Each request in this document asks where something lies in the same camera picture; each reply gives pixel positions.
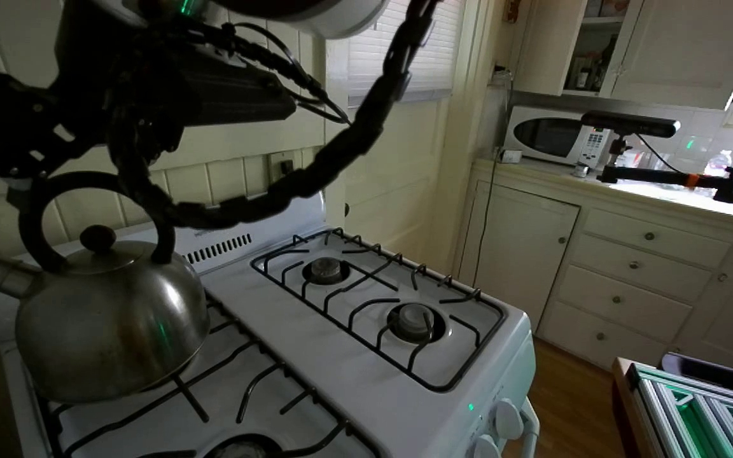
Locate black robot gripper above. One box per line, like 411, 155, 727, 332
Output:
0, 0, 302, 187

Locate stainless steel kettle black handle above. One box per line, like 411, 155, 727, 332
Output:
0, 170, 211, 405

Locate white gas stove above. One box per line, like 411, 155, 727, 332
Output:
5, 197, 541, 458

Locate white window blind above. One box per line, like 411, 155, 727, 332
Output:
329, 0, 463, 101

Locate left black burner grate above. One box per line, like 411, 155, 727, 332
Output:
37, 301, 382, 458

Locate black burner grate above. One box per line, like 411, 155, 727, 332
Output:
37, 301, 382, 458
252, 230, 506, 393

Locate right black burner grate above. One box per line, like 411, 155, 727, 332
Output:
252, 230, 506, 393

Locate white microwave oven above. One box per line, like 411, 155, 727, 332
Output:
504, 104, 613, 169

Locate white kitchen cabinet drawers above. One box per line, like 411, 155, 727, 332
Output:
459, 159, 733, 366

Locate white upper cabinet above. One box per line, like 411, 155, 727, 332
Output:
514, 0, 733, 109

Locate green white box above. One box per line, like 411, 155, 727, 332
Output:
611, 352, 733, 458

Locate black wall outlet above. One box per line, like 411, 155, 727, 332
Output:
267, 152, 295, 183

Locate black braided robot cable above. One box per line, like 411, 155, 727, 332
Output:
108, 0, 443, 231

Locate black camera on clamp arm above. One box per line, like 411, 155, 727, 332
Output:
580, 109, 733, 203

